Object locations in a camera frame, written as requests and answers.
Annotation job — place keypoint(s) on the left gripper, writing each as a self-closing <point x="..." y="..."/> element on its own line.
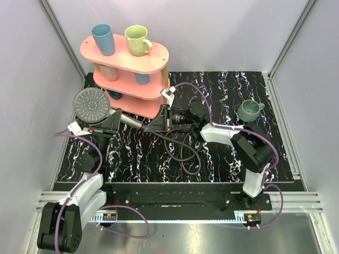
<point x="100" y="131"/>

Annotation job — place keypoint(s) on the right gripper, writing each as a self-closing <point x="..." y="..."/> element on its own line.
<point x="161" y="122"/>

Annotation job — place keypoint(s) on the grey shower head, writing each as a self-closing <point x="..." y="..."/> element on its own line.
<point x="92" y="106"/>

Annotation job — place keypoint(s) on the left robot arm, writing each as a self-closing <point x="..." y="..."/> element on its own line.
<point x="62" y="222"/>

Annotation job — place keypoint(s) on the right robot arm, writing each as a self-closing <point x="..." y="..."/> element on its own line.
<point x="253" y="147"/>

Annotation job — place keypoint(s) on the dark blue cup on shelf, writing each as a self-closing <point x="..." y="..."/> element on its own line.
<point x="114" y="95"/>

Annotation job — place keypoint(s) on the pink three-tier shelf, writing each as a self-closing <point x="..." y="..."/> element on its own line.
<point x="142" y="100"/>

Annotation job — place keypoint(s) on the pink cup on shelf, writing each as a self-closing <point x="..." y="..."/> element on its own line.
<point x="110" y="73"/>

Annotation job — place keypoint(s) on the teal ceramic mug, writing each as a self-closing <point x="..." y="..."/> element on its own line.
<point x="249" y="110"/>

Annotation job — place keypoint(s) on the light green mug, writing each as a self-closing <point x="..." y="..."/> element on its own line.
<point x="137" y="40"/>

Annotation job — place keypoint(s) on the tall blue cup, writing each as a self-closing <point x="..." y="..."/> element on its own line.
<point x="103" y="36"/>

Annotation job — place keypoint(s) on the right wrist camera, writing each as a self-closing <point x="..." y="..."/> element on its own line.
<point x="168" y="94"/>

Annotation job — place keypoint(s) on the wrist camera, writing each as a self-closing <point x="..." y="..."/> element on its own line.
<point x="76" y="129"/>
<point x="168" y="94"/>

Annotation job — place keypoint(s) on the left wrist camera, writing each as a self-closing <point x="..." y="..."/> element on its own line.
<point x="76" y="129"/>

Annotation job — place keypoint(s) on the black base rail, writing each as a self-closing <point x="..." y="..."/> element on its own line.
<point x="182" y="201"/>

